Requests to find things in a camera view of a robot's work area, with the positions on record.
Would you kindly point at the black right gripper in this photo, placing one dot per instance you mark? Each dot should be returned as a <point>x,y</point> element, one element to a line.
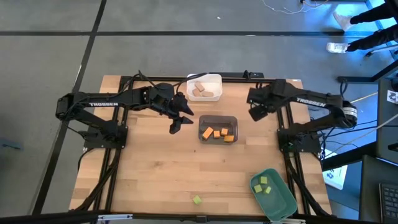
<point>269,101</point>

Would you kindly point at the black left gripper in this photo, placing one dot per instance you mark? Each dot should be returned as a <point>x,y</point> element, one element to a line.
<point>169,109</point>

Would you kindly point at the natural wood small block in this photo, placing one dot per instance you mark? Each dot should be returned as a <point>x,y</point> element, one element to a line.
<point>196,92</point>

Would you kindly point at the orange rectangular block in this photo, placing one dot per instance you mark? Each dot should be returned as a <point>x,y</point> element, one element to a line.
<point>207,133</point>

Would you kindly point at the natural wood long block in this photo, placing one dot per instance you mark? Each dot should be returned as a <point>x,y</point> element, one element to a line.
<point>207,94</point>

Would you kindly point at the grey translucent plastic bin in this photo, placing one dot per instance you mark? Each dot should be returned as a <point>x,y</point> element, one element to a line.
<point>217,121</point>

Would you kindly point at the orange cube block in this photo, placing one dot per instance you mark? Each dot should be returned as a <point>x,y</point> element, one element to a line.
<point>224,132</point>
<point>216,134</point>

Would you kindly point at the orange wedge block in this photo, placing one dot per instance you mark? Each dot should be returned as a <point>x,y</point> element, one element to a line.
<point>229,139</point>

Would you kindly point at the green half-cylinder block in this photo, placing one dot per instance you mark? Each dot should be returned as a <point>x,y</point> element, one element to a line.
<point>197,200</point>

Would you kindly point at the green plastic bin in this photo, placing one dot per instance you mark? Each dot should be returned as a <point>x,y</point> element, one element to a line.
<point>276,205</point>

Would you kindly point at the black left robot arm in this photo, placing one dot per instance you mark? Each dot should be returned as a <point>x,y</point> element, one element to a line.
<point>102,104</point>

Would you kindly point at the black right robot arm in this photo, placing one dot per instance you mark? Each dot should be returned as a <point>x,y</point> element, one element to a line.
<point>311,102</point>

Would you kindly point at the black control box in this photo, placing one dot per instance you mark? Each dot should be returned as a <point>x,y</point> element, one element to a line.
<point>255,75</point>

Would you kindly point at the white plastic bin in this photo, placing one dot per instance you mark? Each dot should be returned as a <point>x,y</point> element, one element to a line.
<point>216,85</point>

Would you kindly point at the black diagonal beam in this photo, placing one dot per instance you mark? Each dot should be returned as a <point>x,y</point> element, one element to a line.
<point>348,157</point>

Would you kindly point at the white printed paper sheet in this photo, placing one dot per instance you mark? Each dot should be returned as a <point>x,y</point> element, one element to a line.
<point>337,179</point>

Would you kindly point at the person's shoe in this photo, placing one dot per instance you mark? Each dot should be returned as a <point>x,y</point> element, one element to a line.
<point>337,47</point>
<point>342,21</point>

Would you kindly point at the black desk foot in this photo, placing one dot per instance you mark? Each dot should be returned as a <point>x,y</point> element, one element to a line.
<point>357,79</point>

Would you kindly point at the grey desk panel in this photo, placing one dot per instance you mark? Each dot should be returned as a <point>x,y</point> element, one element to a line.
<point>385,130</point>

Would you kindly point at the white code tag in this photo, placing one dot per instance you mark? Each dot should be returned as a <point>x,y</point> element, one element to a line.
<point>393,97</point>

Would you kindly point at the person's leg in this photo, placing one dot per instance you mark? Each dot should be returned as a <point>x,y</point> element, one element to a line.
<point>373,14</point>
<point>373,40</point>

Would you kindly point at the dark desk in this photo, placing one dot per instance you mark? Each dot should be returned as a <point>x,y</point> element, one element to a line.
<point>370,193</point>

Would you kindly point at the black keyboard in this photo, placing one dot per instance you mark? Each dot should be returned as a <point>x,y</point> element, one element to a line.
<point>390,202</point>

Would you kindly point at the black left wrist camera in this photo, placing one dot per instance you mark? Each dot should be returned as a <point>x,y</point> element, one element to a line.
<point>180,99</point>

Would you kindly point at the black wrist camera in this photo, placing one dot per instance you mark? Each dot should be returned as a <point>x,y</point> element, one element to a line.
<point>180,99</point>
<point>256,96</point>

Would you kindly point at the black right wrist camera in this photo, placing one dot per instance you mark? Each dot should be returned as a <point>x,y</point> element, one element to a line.
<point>256,96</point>

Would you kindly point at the black aluminium table frame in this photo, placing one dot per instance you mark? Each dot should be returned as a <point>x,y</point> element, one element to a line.
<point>280,123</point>

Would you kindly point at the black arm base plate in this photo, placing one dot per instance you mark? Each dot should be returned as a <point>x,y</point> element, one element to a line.
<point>93,141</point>
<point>311,146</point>

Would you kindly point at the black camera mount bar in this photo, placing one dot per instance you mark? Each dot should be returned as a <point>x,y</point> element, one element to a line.
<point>46,217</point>

